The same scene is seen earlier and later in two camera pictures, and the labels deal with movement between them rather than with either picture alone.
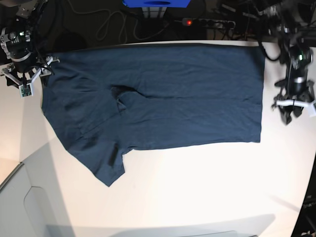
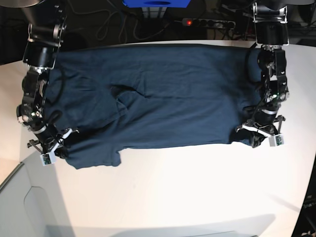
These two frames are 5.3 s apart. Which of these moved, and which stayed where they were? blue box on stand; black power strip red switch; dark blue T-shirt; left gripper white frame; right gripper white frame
Moved: left gripper white frame; right gripper white frame
Stayed: blue box on stand; dark blue T-shirt; black power strip red switch
